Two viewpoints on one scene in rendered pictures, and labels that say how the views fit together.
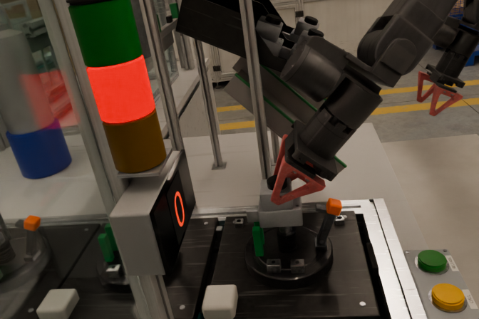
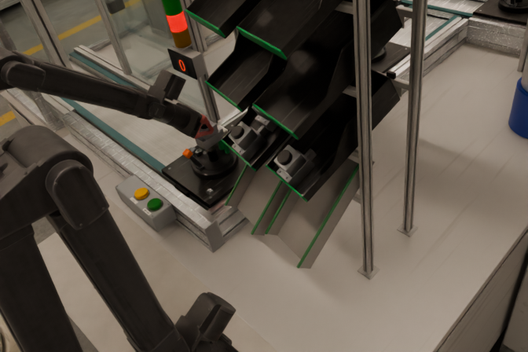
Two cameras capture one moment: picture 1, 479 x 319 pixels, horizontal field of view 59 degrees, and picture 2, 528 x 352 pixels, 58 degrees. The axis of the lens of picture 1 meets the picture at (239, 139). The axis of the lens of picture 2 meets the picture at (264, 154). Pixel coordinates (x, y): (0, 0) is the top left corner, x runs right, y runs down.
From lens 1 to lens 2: 1.64 m
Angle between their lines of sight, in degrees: 103
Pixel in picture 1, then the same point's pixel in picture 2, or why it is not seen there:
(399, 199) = (227, 297)
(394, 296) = (162, 182)
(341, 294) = (180, 166)
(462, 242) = (166, 284)
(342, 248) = (196, 181)
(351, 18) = not seen: outside the picture
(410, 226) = (203, 275)
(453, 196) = not seen: hidden behind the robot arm
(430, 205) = not seen: hidden behind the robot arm
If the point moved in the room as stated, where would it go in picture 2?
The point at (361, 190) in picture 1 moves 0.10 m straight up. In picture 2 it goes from (262, 287) to (255, 263)
